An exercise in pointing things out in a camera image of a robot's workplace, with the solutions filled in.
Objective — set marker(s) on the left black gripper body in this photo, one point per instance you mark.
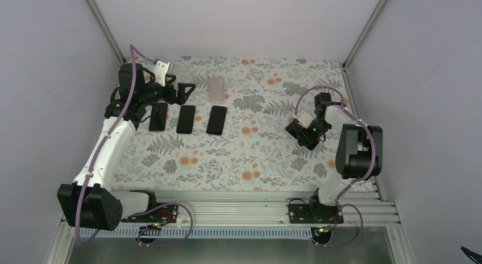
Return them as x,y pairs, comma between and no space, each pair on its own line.
169,97

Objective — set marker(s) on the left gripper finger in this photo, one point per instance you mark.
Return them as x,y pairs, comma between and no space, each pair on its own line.
186,87
182,96

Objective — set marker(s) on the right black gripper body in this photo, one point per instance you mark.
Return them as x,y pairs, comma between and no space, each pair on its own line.
320,127

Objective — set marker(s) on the cased black phone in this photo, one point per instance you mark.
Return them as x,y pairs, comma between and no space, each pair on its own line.
216,120
186,119

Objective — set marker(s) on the cream silicone phone case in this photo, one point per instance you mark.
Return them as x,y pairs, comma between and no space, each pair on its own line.
216,89

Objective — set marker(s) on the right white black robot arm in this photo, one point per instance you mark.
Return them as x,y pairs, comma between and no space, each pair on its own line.
358,155

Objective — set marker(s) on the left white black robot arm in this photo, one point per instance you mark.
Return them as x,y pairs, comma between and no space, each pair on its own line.
90,200

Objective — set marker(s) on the floral patterned table mat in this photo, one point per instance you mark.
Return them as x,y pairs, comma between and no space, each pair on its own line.
254,152

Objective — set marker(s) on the black object bottom corner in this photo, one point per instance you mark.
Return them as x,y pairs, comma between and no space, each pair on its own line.
473,256

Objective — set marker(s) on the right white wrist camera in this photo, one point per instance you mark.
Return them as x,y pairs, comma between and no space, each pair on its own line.
304,119

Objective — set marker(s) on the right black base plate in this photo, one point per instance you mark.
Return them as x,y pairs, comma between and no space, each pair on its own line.
300,213

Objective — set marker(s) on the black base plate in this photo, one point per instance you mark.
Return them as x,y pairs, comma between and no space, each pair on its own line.
300,213
164,215

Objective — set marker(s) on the left aluminium corner post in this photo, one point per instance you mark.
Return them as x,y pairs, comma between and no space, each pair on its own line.
105,30

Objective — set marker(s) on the aluminium corner post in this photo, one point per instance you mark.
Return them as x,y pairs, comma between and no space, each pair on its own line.
105,30
365,31

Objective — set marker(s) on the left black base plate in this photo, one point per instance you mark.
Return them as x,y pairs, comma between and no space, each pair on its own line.
164,215

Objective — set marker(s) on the right aluminium corner post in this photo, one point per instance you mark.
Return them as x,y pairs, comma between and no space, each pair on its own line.
365,31

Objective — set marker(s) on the grey slotted cable duct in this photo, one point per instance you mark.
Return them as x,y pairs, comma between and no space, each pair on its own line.
205,232

